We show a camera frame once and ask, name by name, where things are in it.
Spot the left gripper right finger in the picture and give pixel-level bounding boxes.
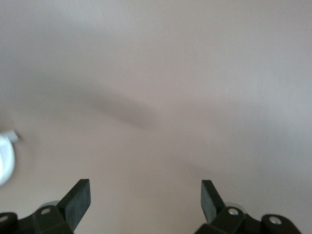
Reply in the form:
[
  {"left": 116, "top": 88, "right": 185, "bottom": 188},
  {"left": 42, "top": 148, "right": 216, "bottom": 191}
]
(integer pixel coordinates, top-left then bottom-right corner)
[{"left": 195, "top": 179, "right": 303, "bottom": 234}]

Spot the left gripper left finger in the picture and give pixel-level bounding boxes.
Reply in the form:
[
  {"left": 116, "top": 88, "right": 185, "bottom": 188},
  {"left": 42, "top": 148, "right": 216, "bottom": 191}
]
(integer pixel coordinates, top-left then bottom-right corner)
[{"left": 0, "top": 178, "right": 92, "bottom": 234}]

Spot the white curved plastic arc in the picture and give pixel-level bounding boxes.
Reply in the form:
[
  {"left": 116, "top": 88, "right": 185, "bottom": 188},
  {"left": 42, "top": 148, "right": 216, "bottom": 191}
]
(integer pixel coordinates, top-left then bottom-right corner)
[{"left": 0, "top": 130, "right": 20, "bottom": 188}]

